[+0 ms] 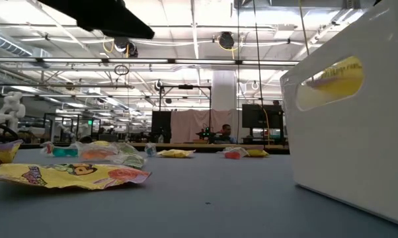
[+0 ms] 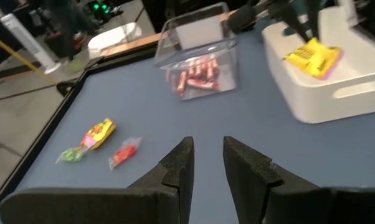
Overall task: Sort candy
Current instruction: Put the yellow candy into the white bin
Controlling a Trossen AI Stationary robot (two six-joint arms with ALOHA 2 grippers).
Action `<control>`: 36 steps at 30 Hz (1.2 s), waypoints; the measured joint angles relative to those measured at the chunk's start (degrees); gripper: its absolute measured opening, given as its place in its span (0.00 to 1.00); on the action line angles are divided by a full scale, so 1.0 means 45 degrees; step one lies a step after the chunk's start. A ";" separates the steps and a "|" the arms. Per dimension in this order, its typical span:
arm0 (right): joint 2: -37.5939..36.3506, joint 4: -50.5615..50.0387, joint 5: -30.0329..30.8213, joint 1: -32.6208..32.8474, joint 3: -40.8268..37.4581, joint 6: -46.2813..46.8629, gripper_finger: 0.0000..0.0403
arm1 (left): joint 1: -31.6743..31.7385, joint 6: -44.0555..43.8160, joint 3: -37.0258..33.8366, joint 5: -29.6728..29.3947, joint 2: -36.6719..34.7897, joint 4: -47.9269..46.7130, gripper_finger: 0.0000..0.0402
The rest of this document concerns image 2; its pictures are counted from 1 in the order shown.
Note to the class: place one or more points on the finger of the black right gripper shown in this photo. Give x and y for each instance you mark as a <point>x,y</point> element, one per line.
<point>313,17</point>
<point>291,20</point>

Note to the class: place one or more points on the white tower fan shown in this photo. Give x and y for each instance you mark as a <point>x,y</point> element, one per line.
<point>28,43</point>

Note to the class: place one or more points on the black corner bracket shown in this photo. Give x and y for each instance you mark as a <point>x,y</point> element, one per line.
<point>66,88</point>

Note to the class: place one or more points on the clear plastic container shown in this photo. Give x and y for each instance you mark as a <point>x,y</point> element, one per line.
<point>228,49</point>

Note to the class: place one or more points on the green Jolly Rancher candy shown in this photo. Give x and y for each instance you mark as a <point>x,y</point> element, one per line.
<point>72,154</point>

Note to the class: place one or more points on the red Jolly Rancher candy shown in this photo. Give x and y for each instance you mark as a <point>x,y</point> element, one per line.
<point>125,152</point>

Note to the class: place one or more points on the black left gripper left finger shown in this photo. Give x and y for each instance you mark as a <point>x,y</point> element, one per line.
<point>178,177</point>

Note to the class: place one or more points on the black aluminium table frame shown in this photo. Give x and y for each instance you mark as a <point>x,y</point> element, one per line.
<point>50,124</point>

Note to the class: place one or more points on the white plastic bin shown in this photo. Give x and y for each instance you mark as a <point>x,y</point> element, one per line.
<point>315,102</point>

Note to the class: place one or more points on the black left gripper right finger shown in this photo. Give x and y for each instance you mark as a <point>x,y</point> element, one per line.
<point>246,180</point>

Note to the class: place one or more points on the yellow Sour Patch packet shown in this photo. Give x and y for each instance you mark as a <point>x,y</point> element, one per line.
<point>98,133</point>
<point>313,57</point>

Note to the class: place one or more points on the white rounded container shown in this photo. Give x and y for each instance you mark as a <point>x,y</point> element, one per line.
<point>116,35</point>

